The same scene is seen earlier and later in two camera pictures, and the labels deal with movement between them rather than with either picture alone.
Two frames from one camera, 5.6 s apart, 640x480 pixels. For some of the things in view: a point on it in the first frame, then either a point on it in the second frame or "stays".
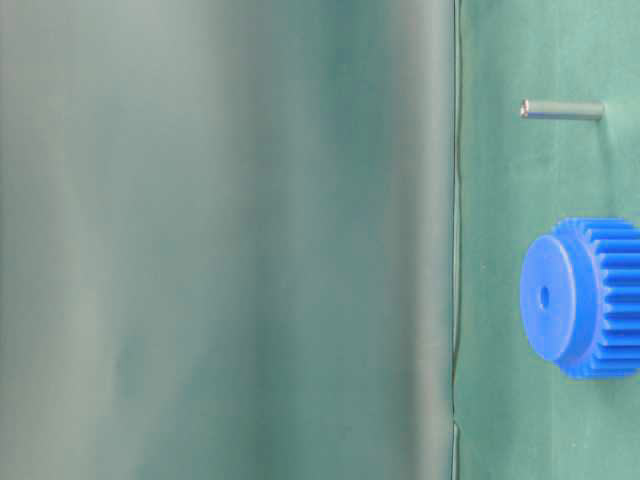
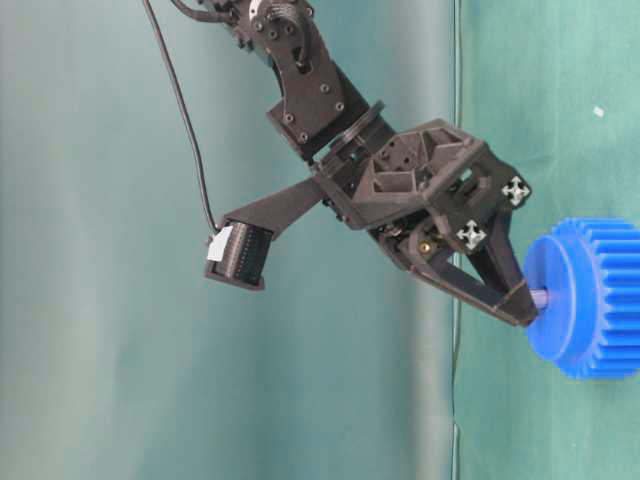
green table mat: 517,415 stays
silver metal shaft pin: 562,110 -> 539,297
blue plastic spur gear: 580,297 stays
